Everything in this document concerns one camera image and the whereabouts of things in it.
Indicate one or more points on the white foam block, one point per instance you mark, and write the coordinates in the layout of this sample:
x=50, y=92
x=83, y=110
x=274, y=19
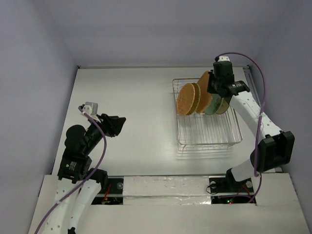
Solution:
x=166, y=190

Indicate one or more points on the teal floral ceramic plate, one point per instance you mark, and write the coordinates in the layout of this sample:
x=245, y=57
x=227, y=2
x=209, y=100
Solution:
x=215, y=104

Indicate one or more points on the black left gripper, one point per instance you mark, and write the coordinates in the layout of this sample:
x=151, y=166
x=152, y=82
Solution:
x=112, y=124

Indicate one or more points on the large orange woven plate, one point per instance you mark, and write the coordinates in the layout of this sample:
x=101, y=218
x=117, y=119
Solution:
x=205, y=96

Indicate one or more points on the small orange woven plate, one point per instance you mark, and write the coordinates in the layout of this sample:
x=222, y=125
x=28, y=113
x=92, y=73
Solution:
x=185, y=99

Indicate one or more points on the aluminium rail right side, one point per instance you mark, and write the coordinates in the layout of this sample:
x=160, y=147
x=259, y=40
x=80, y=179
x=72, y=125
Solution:
x=250, y=83

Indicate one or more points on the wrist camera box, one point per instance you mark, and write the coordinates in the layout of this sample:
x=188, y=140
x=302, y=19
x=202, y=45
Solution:
x=221, y=58
x=90, y=108

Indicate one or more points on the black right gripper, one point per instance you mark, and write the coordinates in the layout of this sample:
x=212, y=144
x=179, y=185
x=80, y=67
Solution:
x=213, y=87

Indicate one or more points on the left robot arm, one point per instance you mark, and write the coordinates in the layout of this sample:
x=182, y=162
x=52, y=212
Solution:
x=79, y=183

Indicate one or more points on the metal wire dish rack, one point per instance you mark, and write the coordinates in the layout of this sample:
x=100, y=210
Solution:
x=205, y=132

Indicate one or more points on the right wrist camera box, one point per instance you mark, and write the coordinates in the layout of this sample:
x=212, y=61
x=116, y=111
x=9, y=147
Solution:
x=221, y=58

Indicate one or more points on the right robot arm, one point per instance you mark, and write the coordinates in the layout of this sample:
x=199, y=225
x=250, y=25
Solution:
x=273, y=146

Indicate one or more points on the green rimmed woven plate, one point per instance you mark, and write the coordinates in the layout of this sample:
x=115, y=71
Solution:
x=196, y=99

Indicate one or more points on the beige floral ceramic plate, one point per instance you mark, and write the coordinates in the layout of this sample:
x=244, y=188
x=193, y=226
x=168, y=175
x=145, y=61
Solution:
x=223, y=107

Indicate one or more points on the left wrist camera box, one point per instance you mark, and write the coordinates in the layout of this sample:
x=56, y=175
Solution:
x=90, y=108

